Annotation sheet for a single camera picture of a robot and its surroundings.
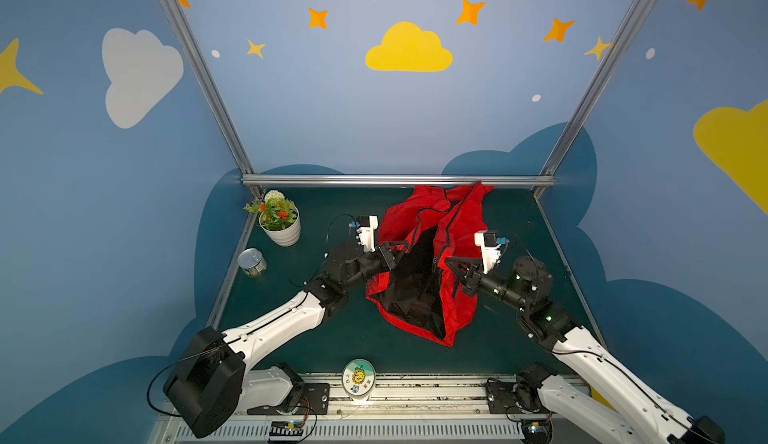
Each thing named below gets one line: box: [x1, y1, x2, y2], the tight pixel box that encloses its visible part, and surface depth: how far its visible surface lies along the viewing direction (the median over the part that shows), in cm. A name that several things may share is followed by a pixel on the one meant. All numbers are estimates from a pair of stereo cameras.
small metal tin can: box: [238, 247, 267, 277], surface depth 97 cm
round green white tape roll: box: [342, 358, 376, 402], surface depth 72 cm
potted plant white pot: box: [259, 208, 301, 247], surface depth 98 cm
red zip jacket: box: [366, 182, 494, 348], surface depth 90 cm
